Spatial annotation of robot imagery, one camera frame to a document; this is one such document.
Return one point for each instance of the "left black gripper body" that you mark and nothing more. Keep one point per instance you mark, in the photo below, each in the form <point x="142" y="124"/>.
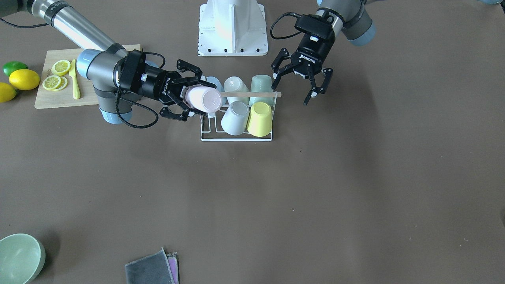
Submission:
<point x="314" y="50"/>

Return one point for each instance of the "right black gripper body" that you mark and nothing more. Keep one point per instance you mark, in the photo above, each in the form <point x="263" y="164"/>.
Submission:
<point x="155" y="84"/>

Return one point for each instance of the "pink cup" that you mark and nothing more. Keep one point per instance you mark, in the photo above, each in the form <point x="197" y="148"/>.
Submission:
<point x="203" y="98"/>

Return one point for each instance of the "mint green cup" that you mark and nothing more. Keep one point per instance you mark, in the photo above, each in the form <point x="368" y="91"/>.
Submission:
<point x="261" y="83"/>

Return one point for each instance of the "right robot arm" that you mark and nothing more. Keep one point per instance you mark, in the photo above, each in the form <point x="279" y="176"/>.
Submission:
<point x="120" y="77"/>

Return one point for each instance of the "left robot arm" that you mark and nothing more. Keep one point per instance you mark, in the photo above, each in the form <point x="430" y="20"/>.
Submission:
<point x="353" y="21"/>

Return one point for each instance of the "light blue cup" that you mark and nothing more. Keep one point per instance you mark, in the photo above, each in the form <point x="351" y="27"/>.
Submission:
<point x="219" y="87"/>

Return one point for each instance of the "grey cup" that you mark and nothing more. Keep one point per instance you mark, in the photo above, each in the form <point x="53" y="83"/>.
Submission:
<point x="234" y="121"/>

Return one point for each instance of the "white cup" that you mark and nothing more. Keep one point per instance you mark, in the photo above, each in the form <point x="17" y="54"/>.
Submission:
<point x="235" y="84"/>

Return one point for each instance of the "yellow cup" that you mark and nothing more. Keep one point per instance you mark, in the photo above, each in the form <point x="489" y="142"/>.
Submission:
<point x="260" y="119"/>

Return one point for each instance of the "yellow plastic knife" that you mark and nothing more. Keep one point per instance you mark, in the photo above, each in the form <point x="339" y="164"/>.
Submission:
<point x="73" y="75"/>

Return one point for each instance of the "lemon slice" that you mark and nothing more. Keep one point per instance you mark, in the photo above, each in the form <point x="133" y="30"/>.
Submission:
<point x="61" y="67"/>
<point x="63" y="84"/>
<point x="52" y="82"/>

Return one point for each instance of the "wooden cutting board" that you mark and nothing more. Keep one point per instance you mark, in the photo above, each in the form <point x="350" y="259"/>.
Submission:
<point x="64" y="98"/>

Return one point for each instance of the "whole yellow lemon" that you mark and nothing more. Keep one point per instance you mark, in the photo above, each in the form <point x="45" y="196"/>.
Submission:
<point x="24" y="79"/>

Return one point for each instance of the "purple folded cloth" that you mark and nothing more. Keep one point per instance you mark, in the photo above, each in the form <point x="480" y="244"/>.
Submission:
<point x="173" y="265"/>

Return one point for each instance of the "grey folded cloth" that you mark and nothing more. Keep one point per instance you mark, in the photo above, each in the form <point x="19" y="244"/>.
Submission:
<point x="152" y="269"/>

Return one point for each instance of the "green lime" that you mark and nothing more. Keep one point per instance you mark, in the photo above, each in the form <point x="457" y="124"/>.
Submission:
<point x="12" y="66"/>

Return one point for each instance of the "green bowl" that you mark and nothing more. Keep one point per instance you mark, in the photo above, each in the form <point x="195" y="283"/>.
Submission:
<point x="22" y="257"/>

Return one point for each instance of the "white wire cup rack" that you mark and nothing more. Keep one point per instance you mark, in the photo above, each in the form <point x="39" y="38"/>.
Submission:
<point x="211" y="129"/>

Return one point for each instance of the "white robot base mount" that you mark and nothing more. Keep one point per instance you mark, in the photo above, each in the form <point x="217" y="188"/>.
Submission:
<point x="232" y="28"/>

